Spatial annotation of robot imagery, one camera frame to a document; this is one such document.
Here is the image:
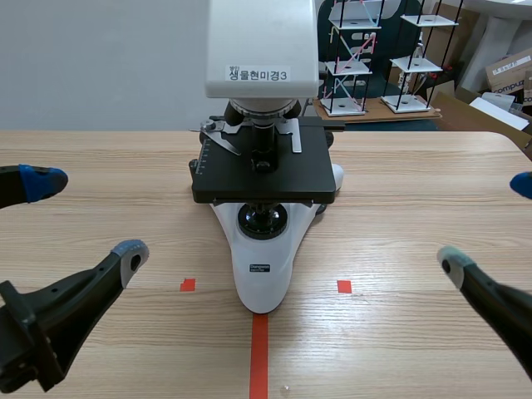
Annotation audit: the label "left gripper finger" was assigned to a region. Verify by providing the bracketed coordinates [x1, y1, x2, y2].
[0, 164, 69, 209]

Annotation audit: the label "flat brown cardboard board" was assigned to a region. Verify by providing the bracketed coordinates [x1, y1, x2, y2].
[312, 96, 442, 125]

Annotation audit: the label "printed brown cardboard box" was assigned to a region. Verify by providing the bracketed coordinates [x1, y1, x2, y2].
[483, 48, 532, 106]

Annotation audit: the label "open brown cardboard box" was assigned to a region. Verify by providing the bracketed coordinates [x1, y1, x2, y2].
[431, 85, 532, 161]

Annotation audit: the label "white shelf tower black rods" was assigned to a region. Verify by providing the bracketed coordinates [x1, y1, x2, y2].
[380, 0, 461, 115]

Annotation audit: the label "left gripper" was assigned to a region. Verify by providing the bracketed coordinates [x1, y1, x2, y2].
[0, 239, 150, 394]

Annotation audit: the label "white shelf tower with straws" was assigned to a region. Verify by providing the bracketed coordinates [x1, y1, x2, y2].
[320, 0, 382, 118]

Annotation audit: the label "white and black microscope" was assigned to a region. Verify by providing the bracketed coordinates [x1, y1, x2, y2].
[189, 0, 346, 315]

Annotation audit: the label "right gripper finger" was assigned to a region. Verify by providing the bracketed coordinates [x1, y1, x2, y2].
[436, 244, 532, 384]
[510, 170, 532, 195]

